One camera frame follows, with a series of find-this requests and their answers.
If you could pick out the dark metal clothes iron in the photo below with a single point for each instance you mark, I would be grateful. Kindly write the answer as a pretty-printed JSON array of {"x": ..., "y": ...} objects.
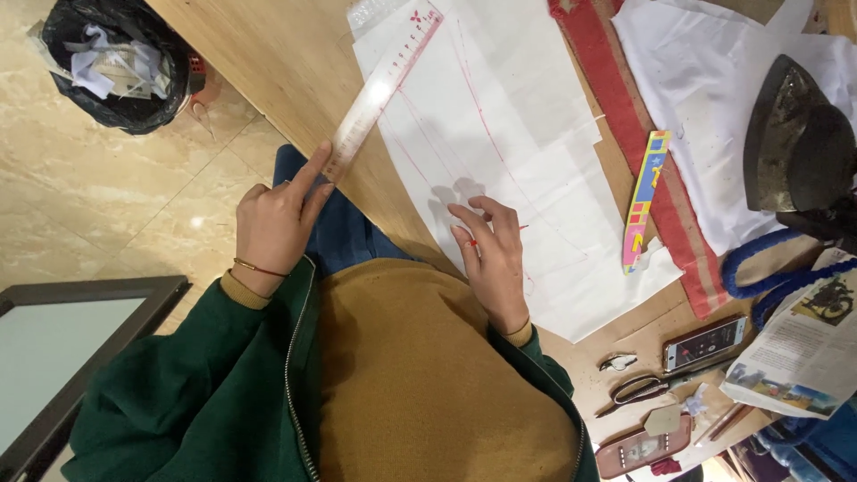
[{"x": 790, "y": 134}]

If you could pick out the mustard sweater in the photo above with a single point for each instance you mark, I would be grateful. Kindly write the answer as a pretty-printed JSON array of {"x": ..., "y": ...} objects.
[{"x": 428, "y": 375}]

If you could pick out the clear plastic ruler red marks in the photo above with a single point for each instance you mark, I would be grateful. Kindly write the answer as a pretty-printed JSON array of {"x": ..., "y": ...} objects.
[{"x": 375, "y": 100}]

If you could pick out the wooden pencils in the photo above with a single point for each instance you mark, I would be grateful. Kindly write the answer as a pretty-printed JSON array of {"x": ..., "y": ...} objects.
[{"x": 723, "y": 423}]

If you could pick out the colourful curved ruler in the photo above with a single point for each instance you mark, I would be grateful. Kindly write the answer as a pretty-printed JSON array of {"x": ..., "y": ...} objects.
[{"x": 645, "y": 201}]

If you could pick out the newspaper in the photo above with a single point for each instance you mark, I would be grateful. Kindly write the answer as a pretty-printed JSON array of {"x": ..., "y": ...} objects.
[{"x": 797, "y": 348}]

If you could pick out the red pencil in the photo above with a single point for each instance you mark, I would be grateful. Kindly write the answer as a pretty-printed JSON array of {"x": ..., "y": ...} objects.
[{"x": 472, "y": 242}]

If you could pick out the person's right hand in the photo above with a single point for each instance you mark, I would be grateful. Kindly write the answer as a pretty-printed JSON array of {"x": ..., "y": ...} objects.
[{"x": 495, "y": 268}]

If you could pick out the white smartphone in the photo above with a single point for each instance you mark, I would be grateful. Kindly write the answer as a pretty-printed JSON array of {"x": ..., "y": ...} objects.
[{"x": 706, "y": 343}]

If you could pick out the large white pattern paper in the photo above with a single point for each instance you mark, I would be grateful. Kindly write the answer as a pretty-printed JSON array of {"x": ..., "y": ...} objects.
[{"x": 535, "y": 201}]

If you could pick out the crumpled white paper scrap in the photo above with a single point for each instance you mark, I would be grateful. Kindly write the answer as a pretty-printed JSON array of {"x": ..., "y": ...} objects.
[{"x": 696, "y": 400}]

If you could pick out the beige paper tag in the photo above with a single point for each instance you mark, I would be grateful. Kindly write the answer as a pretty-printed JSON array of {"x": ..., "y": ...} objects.
[{"x": 663, "y": 420}]

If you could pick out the small metal thread clipper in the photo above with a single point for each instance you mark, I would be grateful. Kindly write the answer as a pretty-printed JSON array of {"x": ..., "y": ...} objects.
[{"x": 617, "y": 362}]

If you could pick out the small red cloth piece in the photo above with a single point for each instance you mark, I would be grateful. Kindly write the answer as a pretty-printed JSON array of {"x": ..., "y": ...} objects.
[{"x": 665, "y": 466}]

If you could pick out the red woven cloth strip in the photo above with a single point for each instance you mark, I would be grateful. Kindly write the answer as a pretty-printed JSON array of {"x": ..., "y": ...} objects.
[{"x": 622, "y": 100}]

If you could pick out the clear plastic sleeve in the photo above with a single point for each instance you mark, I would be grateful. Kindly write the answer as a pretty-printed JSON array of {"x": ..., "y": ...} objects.
[{"x": 368, "y": 12}]

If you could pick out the white cloth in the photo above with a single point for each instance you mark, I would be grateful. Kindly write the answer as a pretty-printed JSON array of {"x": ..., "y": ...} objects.
[{"x": 696, "y": 100}]

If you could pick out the waste bin with black bag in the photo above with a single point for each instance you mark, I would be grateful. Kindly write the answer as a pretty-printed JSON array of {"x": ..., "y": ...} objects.
[{"x": 120, "y": 60}]

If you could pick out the pink pencil case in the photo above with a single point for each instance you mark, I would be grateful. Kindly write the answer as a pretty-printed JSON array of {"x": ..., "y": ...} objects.
[{"x": 639, "y": 452}]

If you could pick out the person's left hand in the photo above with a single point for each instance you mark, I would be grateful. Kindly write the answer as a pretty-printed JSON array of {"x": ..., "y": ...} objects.
[{"x": 268, "y": 227}]

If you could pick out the dark framed glass panel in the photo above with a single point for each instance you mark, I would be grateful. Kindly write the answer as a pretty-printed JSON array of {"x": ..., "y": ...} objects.
[{"x": 60, "y": 361}]

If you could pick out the blue jeans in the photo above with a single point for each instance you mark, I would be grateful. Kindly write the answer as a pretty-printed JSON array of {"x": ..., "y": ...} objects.
[{"x": 341, "y": 221}]

